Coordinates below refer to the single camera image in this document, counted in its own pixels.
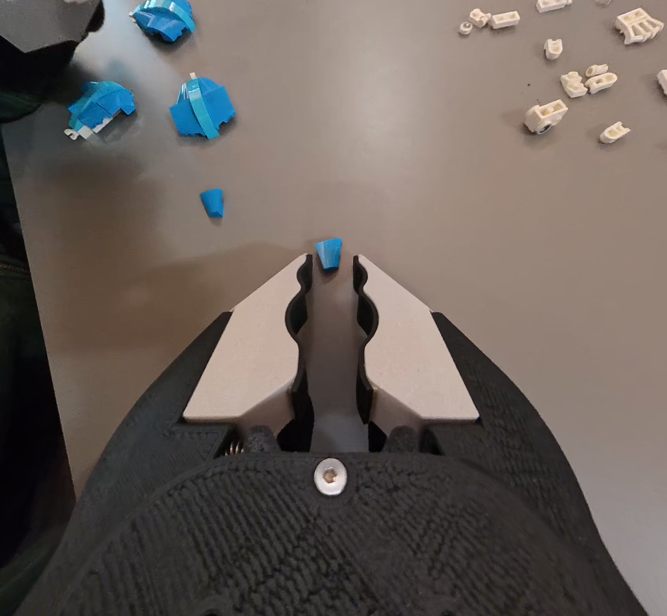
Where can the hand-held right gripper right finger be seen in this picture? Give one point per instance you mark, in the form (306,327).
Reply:
(417,355)

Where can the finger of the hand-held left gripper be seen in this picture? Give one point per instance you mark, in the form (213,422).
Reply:
(41,22)

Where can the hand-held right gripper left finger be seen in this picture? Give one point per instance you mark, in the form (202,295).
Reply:
(245,355)

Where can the blue curved lego assembly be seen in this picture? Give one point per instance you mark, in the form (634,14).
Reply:
(161,16)

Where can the small blue lego wedge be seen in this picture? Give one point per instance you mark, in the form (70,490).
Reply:
(212,203)
(328,254)

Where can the blue lego assembly white studs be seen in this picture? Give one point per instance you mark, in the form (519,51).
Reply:
(99,105)

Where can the blue lego dome light stripe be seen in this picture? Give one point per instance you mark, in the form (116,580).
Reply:
(200,105)

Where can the scattered white lego pieces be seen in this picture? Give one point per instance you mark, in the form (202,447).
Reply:
(637,26)

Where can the person's dark clothing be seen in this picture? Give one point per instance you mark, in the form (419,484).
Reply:
(21,313)

